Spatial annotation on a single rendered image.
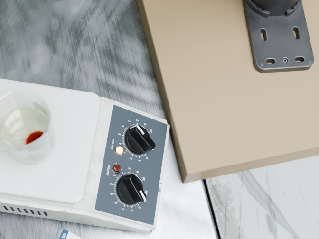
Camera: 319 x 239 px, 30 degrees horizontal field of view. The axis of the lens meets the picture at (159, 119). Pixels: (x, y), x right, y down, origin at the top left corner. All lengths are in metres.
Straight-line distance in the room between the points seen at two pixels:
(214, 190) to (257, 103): 0.11
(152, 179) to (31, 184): 0.13
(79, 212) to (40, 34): 0.25
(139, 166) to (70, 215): 0.09
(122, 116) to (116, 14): 0.17
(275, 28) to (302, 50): 0.04
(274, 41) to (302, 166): 0.15
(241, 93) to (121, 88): 0.15
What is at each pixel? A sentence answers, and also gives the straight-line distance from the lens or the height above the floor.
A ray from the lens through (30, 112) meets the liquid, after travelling 0.59.
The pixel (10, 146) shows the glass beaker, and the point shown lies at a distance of 0.54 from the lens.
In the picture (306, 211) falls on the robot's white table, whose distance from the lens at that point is 0.71.
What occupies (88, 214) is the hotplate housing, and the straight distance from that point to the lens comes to 0.61.
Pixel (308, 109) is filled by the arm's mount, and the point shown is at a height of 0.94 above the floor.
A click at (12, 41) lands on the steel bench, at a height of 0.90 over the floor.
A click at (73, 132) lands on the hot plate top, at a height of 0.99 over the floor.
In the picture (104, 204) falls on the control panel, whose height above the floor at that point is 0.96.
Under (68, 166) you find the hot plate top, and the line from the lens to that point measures 0.60.
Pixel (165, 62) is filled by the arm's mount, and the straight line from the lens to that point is 0.70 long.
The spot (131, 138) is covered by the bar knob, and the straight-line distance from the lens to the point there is 0.64.
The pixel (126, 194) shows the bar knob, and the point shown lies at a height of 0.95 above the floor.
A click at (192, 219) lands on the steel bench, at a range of 0.68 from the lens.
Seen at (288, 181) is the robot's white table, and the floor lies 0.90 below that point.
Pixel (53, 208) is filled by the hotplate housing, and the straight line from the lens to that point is 0.62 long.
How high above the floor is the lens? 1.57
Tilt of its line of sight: 69 degrees down
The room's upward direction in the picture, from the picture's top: 12 degrees clockwise
